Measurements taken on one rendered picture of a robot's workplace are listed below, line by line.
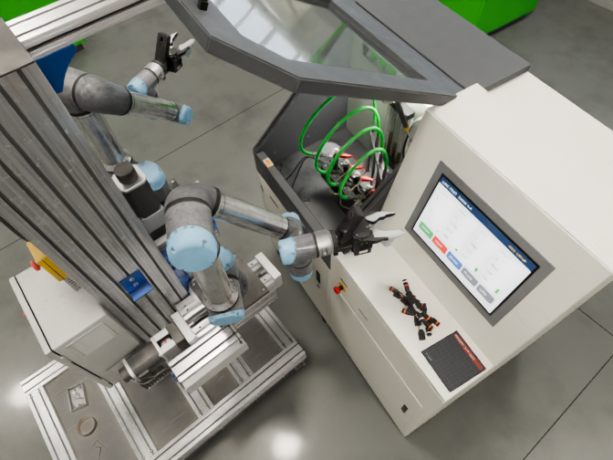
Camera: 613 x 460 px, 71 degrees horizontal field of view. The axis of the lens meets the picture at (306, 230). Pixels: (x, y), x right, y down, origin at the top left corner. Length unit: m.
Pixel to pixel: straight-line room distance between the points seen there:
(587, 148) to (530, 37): 3.28
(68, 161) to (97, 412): 1.71
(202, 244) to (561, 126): 1.22
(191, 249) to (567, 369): 2.36
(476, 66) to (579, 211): 0.69
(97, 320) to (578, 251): 1.42
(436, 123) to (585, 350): 1.92
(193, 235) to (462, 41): 1.29
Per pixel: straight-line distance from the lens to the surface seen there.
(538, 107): 1.73
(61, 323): 1.62
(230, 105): 3.90
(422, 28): 1.92
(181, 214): 1.08
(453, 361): 1.66
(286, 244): 1.23
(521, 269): 1.43
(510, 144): 1.45
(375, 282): 1.73
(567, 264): 1.35
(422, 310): 1.69
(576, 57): 4.79
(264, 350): 2.44
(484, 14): 4.43
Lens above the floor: 2.53
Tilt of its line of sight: 58 degrees down
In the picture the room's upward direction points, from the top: 4 degrees counter-clockwise
